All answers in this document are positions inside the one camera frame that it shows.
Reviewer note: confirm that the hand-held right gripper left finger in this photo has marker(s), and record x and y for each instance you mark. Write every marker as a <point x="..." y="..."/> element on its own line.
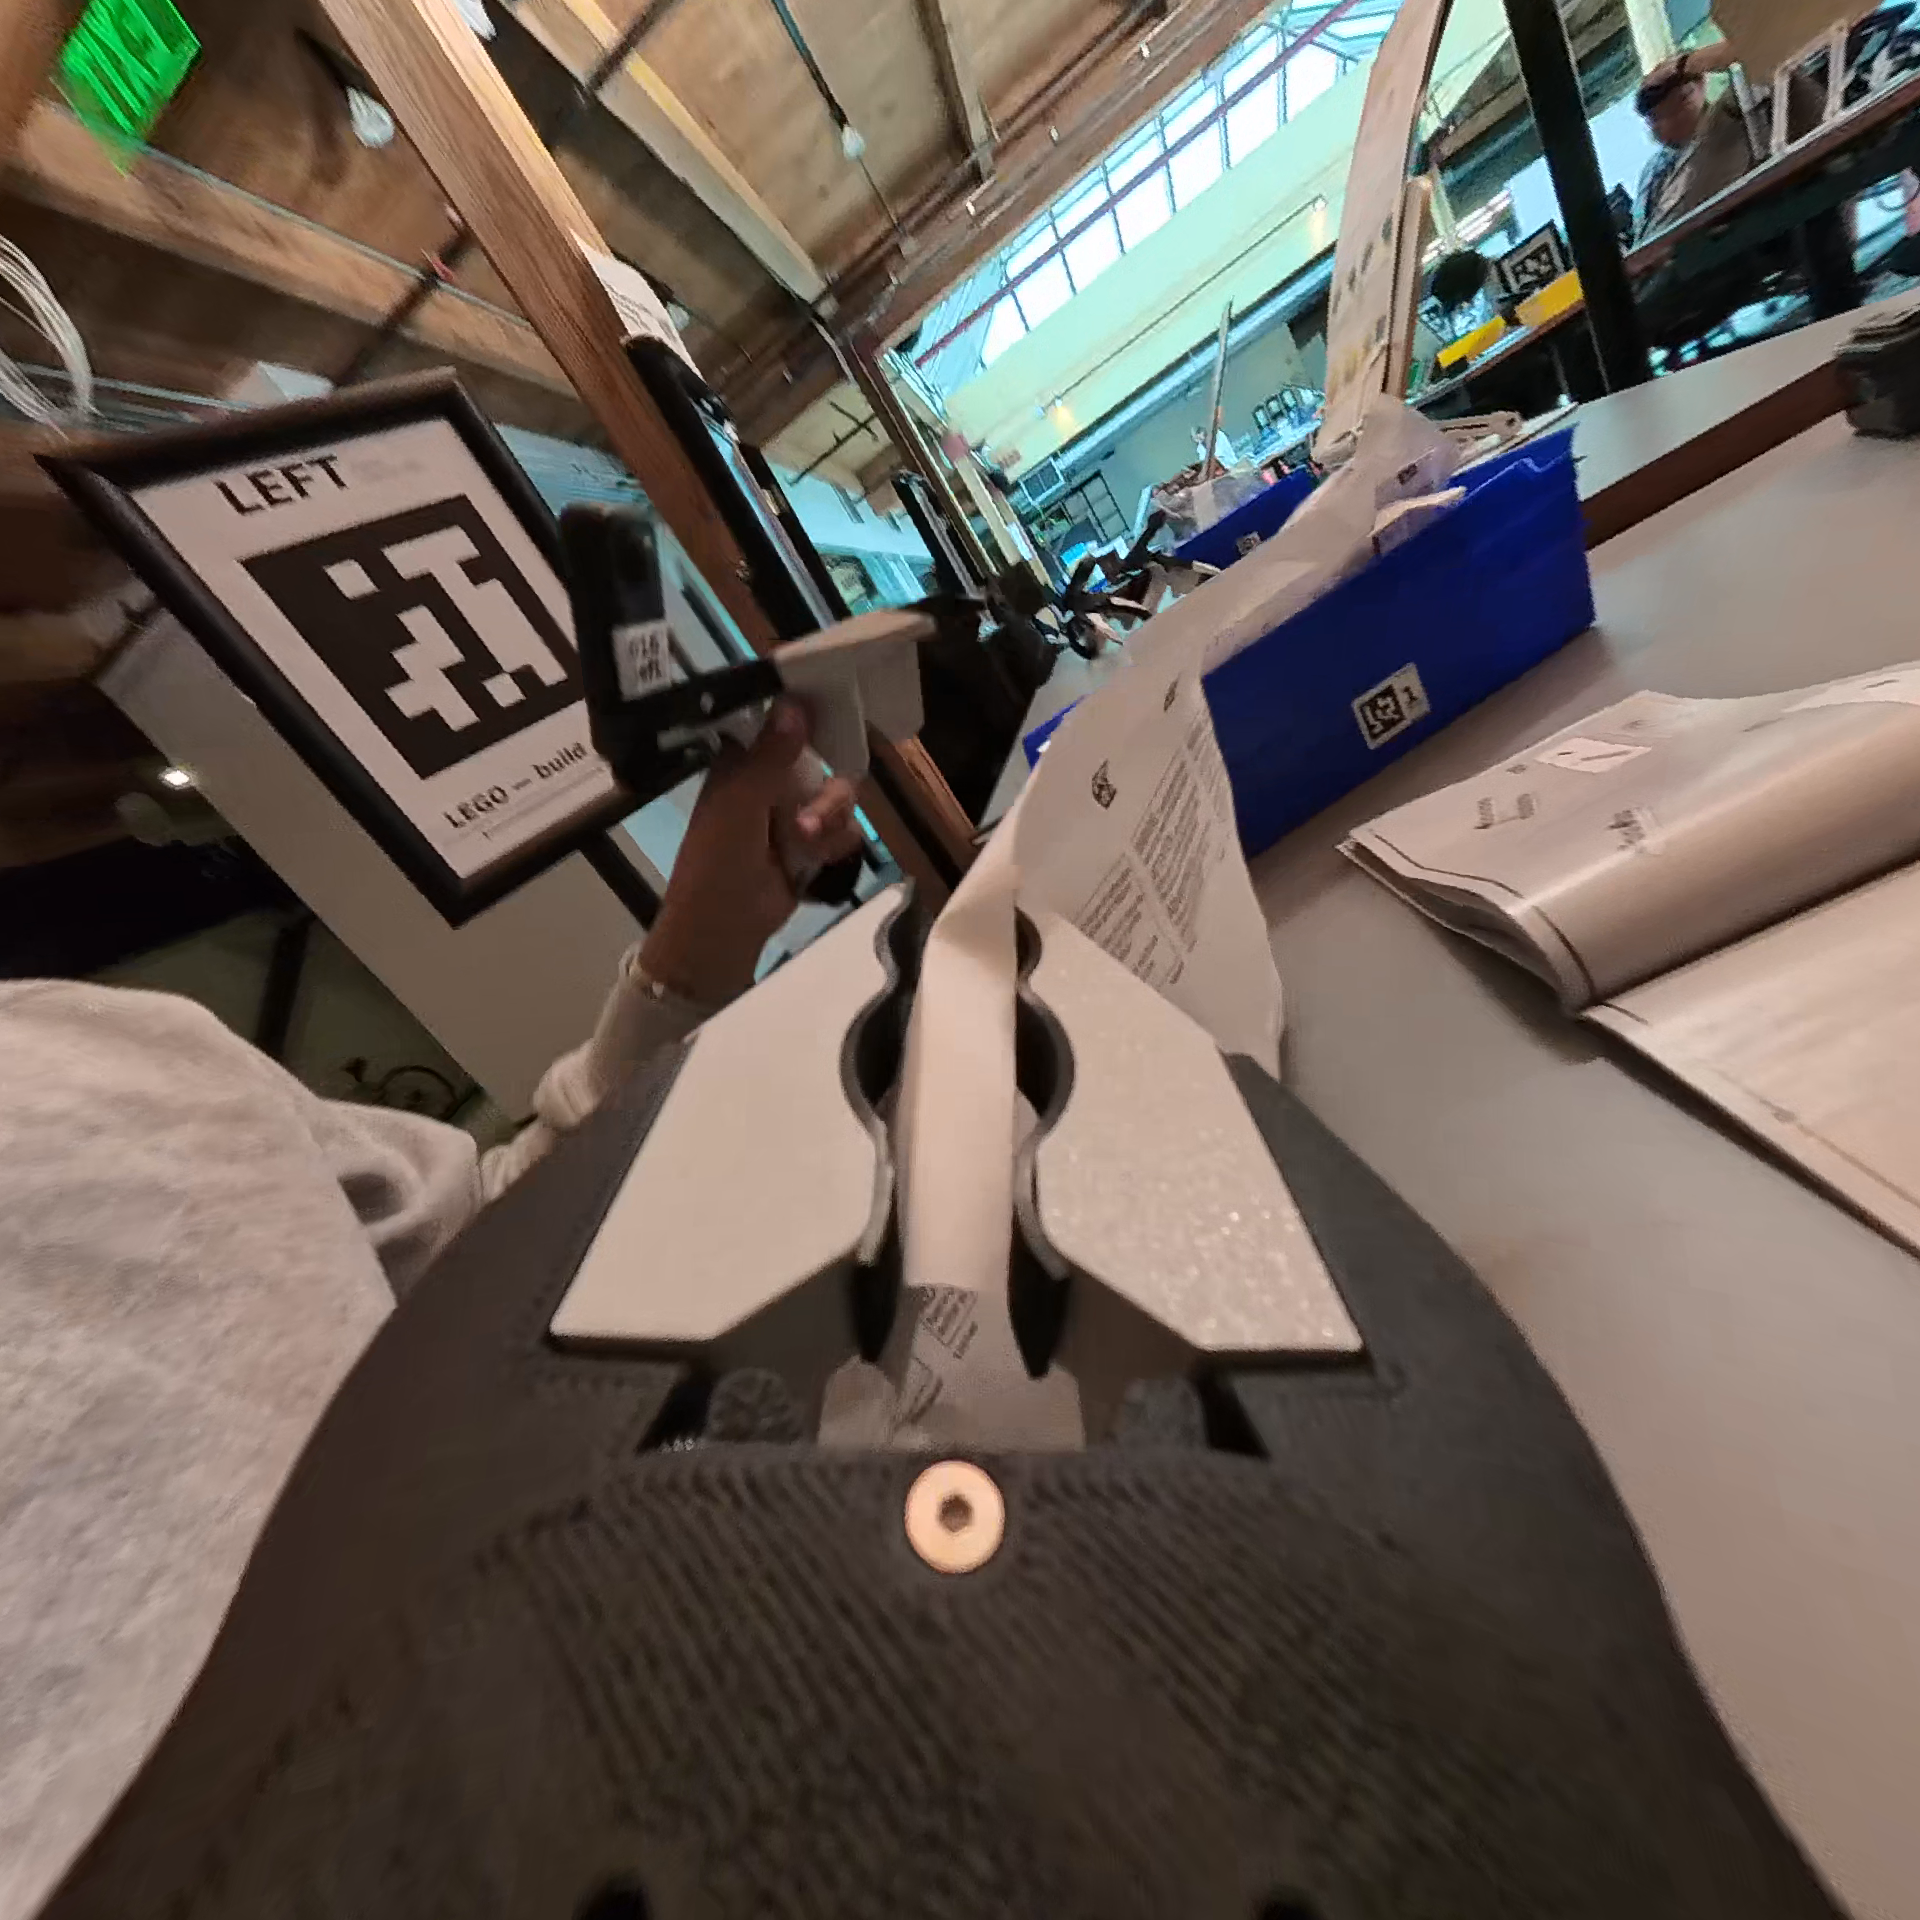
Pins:
<point x="722" y="1185"/>

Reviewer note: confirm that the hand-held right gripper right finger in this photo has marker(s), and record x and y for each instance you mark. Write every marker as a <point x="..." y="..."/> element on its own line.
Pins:
<point x="1186" y="1203"/>

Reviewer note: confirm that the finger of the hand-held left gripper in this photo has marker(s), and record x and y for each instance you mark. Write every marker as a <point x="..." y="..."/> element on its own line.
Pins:
<point x="857" y="676"/>

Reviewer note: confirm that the white paper parts bag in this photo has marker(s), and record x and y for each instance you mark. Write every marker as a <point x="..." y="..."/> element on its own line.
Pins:
<point x="1397" y="465"/>
<point x="1156" y="871"/>

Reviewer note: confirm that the blue plastic bin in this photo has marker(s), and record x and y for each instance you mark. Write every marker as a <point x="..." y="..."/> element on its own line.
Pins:
<point x="1426" y="602"/>

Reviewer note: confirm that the instruction booklet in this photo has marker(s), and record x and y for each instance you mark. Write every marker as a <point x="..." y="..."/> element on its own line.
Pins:
<point x="1724" y="856"/>

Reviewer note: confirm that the person's left forearm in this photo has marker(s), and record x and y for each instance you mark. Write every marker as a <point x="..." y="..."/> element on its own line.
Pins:
<point x="604" y="1049"/>

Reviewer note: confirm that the person's left hand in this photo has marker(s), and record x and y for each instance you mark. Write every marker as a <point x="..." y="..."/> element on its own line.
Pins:
<point x="734" y="886"/>

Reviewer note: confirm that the black framed marker sign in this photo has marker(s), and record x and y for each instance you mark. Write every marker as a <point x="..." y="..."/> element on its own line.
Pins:
<point x="304" y="524"/>

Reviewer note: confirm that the green exit sign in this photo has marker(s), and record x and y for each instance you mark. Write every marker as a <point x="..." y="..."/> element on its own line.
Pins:
<point x="130" y="60"/>

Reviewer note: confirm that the black battery charging case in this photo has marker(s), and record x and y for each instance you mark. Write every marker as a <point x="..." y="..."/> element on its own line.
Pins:
<point x="1889" y="369"/>

